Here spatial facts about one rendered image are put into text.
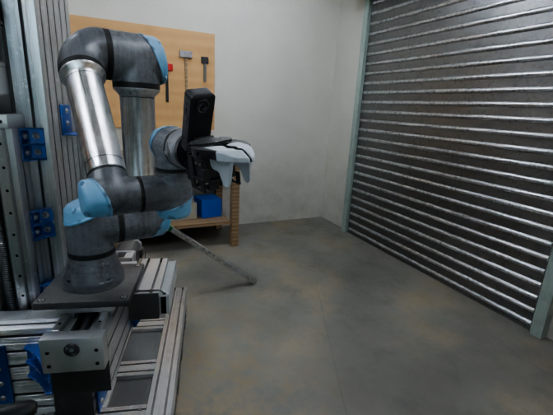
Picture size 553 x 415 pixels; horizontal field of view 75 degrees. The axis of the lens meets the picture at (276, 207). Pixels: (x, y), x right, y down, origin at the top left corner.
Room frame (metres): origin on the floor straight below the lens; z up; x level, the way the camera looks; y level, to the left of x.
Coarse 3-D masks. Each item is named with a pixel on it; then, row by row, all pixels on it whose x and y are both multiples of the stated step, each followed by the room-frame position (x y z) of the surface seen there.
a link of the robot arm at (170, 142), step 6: (174, 132) 0.71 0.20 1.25; (180, 132) 0.69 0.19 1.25; (168, 138) 0.70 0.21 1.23; (174, 138) 0.68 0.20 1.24; (168, 144) 0.69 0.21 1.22; (174, 144) 0.67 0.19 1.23; (168, 150) 0.69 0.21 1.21; (168, 156) 0.70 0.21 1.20; (174, 156) 0.67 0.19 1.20; (174, 162) 0.69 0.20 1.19
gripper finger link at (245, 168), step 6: (228, 144) 0.59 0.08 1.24; (234, 144) 0.58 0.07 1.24; (240, 144) 0.58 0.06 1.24; (246, 144) 0.58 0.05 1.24; (246, 150) 0.53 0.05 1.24; (252, 150) 0.55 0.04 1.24; (252, 156) 0.52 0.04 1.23; (240, 168) 0.58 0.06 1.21; (246, 168) 0.56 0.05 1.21; (246, 174) 0.57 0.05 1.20; (246, 180) 0.57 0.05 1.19
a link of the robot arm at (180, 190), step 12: (156, 168) 0.74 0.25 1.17; (144, 180) 0.71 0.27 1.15; (156, 180) 0.72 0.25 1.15; (168, 180) 0.73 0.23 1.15; (180, 180) 0.74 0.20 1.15; (156, 192) 0.71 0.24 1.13; (168, 192) 0.72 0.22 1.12; (180, 192) 0.74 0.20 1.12; (156, 204) 0.71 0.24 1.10; (168, 204) 0.73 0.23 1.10; (180, 204) 0.74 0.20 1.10; (168, 216) 0.73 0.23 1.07; (180, 216) 0.74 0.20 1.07
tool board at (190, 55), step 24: (72, 24) 3.25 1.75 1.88; (96, 24) 3.33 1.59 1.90; (120, 24) 3.41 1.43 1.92; (168, 48) 3.59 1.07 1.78; (192, 48) 3.68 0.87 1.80; (168, 72) 3.58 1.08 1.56; (192, 72) 3.68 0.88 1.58; (168, 96) 3.56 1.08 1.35; (120, 120) 3.39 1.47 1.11; (168, 120) 3.58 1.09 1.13
